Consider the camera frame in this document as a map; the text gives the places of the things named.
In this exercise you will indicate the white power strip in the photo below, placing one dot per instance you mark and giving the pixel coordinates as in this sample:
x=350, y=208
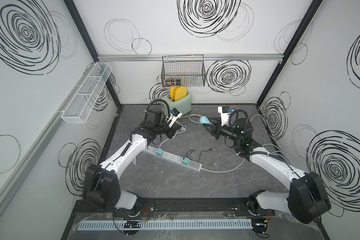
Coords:
x=175, y=159

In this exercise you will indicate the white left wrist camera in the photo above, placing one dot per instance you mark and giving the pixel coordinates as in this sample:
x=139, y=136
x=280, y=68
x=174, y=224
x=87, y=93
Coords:
x=172, y=118

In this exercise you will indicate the mint green toaster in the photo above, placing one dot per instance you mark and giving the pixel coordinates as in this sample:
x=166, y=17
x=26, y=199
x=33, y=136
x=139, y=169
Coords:
x=184, y=105

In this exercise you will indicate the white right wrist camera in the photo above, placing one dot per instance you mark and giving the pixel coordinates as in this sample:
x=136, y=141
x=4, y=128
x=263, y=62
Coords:
x=224, y=112

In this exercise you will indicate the blue earbud case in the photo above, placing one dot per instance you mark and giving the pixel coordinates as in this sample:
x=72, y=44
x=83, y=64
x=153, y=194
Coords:
x=204, y=120

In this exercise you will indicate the teal charger with lilac cable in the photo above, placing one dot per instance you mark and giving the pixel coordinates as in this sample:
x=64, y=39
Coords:
x=159, y=152

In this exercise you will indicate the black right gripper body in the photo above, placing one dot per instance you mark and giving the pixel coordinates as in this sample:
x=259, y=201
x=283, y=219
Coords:
x=229, y=132

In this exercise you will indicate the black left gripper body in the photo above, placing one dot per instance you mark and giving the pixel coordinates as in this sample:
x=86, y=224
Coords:
x=164, y=129

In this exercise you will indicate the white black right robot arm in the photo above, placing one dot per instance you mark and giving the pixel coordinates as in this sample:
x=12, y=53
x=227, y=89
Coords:
x=307, y=199

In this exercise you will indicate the yellow toast slices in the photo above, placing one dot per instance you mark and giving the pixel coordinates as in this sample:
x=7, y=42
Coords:
x=177, y=93

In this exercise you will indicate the black wire wall basket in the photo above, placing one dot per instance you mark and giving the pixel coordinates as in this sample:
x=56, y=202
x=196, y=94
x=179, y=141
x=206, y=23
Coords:
x=183, y=70

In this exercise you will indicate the teal charger with black cable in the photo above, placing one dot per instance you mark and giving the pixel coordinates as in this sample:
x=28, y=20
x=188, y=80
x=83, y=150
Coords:
x=185, y=161

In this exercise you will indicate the white wire wall shelf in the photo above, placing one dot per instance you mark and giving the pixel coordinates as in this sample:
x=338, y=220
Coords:
x=87, y=94

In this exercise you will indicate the white slotted cable duct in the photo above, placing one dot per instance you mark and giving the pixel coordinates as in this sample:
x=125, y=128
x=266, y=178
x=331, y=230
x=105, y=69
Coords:
x=208, y=224

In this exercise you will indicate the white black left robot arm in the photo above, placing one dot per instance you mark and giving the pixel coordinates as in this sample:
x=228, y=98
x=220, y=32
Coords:
x=101, y=185

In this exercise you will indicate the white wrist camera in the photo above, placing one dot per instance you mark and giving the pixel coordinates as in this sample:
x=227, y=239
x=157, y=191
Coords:
x=172, y=118
x=224, y=112

